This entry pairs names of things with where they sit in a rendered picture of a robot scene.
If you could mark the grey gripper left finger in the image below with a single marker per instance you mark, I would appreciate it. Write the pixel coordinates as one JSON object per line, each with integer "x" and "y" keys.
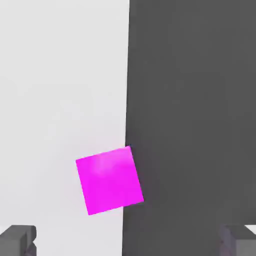
{"x": 14, "y": 240}

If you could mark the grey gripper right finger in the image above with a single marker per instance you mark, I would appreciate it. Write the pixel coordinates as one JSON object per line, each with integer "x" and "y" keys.
{"x": 240, "y": 244}

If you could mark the small magenta cube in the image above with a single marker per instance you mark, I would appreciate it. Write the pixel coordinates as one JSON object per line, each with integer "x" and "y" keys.
{"x": 109, "y": 181}

